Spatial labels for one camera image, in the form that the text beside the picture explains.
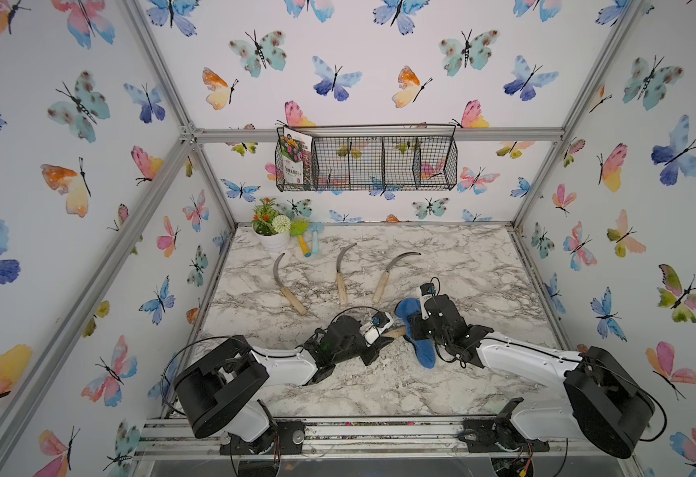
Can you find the black wire basket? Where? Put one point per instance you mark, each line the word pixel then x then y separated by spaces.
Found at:
pixel 393 158

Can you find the aluminium front rail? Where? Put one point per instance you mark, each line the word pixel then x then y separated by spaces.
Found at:
pixel 347 437

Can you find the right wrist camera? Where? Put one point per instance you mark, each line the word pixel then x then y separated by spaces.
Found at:
pixel 427 292

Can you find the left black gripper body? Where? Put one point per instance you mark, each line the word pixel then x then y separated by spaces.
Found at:
pixel 356 350

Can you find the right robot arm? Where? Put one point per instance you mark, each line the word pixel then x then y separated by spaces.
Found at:
pixel 599 401

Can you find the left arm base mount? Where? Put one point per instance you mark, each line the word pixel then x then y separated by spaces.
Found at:
pixel 264 435

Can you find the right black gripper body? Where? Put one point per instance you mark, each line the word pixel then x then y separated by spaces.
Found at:
pixel 421 329

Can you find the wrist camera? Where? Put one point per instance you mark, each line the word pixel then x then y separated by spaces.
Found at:
pixel 380 323
pixel 427 292

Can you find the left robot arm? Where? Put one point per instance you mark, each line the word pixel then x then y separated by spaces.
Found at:
pixel 218 392

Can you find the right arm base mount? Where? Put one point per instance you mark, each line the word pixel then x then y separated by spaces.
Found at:
pixel 498 434

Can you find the green yellow toy brush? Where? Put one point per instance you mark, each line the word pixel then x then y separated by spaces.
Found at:
pixel 297 230

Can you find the potted artificial plant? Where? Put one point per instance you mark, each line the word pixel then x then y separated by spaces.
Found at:
pixel 271 226

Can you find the colourful booklet in basket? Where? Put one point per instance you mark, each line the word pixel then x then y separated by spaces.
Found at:
pixel 296 151

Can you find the blue rag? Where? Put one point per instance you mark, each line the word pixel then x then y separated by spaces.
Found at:
pixel 407 309

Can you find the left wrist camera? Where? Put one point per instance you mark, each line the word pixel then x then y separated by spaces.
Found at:
pixel 380 323

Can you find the light blue toy tool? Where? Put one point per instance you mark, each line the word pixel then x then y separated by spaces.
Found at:
pixel 315 229

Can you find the sickle wooden handle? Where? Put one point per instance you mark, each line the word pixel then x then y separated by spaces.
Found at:
pixel 284 290
pixel 385 277
pixel 395 333
pixel 340 282

